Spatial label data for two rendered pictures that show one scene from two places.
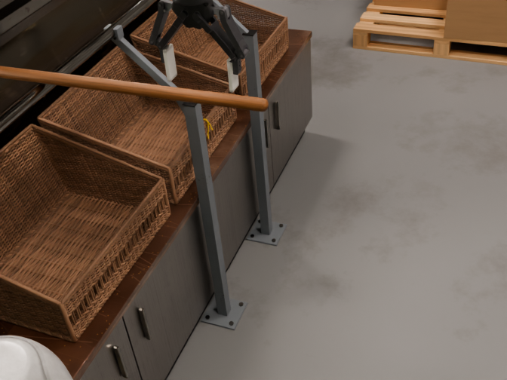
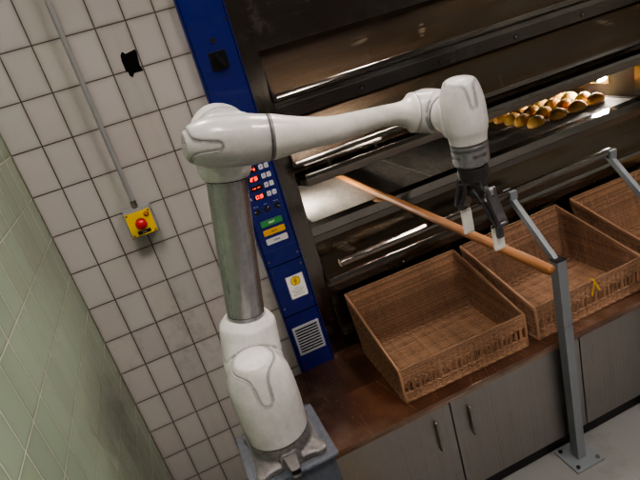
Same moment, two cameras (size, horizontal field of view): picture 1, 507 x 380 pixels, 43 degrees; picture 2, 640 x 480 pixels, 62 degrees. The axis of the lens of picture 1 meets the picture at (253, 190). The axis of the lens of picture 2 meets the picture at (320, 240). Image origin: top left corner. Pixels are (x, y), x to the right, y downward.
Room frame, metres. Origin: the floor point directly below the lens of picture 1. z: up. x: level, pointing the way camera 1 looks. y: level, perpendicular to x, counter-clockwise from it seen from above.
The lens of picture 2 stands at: (0.04, -0.65, 1.95)
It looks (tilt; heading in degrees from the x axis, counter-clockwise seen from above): 22 degrees down; 52
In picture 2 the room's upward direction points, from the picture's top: 16 degrees counter-clockwise
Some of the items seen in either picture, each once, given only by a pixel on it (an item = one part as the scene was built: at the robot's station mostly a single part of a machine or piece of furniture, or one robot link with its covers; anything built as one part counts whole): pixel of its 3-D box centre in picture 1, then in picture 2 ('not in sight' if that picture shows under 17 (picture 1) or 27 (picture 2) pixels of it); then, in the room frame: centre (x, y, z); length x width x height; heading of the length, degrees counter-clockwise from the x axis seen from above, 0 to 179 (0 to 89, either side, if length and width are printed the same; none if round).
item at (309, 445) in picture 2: not in sight; (283, 441); (0.52, 0.33, 1.03); 0.22 x 0.18 x 0.06; 66
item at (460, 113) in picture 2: not in sight; (460, 109); (1.14, 0.08, 1.66); 0.13 x 0.11 x 0.16; 62
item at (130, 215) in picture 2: not in sight; (140, 220); (0.73, 1.19, 1.46); 0.10 x 0.07 x 0.10; 155
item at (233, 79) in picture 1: (232, 72); (498, 236); (1.11, 0.02, 1.34); 0.03 x 0.01 x 0.07; 154
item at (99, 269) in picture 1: (50, 222); (431, 318); (1.48, 0.60, 0.72); 0.56 x 0.49 x 0.28; 154
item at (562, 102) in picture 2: not in sight; (530, 106); (2.83, 0.77, 1.21); 0.61 x 0.48 x 0.06; 65
